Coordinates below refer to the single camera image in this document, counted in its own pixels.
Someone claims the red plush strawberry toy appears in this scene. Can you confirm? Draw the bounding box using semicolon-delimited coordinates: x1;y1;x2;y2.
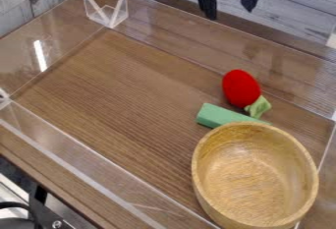
221;70;272;119

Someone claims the green sponge block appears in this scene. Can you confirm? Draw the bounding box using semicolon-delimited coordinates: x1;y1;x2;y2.
196;103;265;129

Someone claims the wooden oval bowl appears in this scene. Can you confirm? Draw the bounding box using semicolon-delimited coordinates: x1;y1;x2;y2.
192;122;318;229

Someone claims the clear acrylic corner bracket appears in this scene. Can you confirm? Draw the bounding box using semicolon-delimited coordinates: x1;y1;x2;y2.
82;0;128;29

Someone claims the clear acrylic front wall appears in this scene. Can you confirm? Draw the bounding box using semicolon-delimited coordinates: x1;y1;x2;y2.
0;100;218;229

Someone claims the black metal table frame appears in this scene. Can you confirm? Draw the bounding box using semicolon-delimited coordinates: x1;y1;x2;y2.
25;182;89;229

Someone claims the black cable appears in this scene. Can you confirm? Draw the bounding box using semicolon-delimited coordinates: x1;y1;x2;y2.
0;200;34;229

